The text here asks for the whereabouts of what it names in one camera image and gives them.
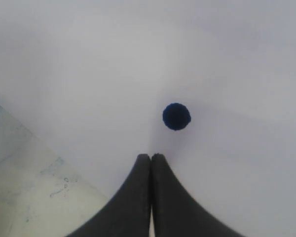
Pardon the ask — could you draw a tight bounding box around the white paper sheet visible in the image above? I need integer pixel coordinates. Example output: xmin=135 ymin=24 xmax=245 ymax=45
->
xmin=0 ymin=0 xmax=296 ymax=237

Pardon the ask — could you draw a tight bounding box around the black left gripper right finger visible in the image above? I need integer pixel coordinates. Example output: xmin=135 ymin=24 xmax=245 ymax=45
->
xmin=150 ymin=154 xmax=241 ymax=237

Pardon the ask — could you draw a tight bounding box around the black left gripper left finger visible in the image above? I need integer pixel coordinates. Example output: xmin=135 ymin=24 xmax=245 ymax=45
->
xmin=69 ymin=154 xmax=151 ymax=237

